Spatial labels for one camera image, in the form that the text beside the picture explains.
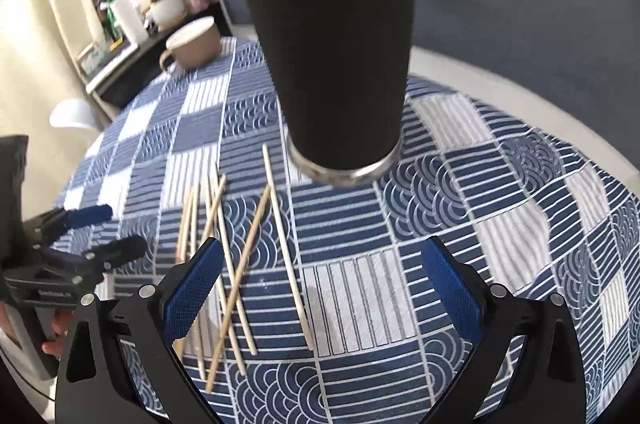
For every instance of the black metal-rimmed cup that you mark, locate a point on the black metal-rimmed cup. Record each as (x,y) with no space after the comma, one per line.
(330,79)

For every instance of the pile of wooden chopsticks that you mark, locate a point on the pile of wooden chopsticks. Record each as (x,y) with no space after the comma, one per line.
(248,254)

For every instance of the white chair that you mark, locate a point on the white chair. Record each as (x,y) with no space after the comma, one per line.
(75,113)

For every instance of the white power strip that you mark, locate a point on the white power strip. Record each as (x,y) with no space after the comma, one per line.
(112,72)

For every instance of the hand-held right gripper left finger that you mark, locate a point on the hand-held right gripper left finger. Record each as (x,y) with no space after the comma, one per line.
(195,289)

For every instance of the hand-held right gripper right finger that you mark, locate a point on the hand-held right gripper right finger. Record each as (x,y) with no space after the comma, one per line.
(450,289)

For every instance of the glass jar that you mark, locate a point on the glass jar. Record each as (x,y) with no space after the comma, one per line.
(92,58)

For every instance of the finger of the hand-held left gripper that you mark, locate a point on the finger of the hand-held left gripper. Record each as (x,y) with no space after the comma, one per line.
(125,246)
(87,214)

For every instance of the blue white patterned tablecloth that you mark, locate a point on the blue white patterned tablecloth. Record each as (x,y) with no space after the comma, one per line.
(360,279)

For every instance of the black side cabinet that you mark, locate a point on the black side cabinet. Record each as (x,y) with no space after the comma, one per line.
(130,74)

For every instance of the white cylindrical bottle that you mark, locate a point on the white cylindrical bottle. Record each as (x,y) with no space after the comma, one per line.
(131,22)

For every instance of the cream curtain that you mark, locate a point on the cream curtain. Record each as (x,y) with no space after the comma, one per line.
(35,44)

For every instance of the person's left hand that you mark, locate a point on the person's left hand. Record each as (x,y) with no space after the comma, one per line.
(59,329)

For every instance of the beige ceramic mug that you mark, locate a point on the beige ceramic mug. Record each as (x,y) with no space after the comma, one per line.
(195,44)

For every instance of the potted plant in white pot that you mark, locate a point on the potted plant in white pot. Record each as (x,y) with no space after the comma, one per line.
(167,9)

